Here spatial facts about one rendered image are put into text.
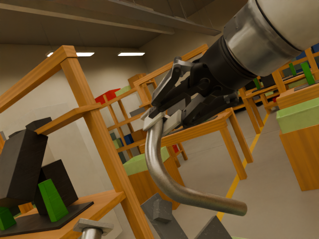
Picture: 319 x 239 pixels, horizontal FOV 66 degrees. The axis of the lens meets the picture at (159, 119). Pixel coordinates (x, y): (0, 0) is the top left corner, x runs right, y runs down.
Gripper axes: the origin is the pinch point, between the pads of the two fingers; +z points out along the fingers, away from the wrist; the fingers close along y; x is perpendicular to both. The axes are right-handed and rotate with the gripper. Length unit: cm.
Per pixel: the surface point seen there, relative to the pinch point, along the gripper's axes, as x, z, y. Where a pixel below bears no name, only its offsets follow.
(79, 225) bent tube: 20.0, 6.7, 8.5
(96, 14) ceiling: -592, 403, 16
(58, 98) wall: -434, 623, 12
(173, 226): 16.5, 7.5, -9.3
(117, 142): -282, 483, -153
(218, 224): 13.5, 7.5, -21.2
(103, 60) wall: -716, 659, -82
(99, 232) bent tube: 20.4, 6.3, 5.3
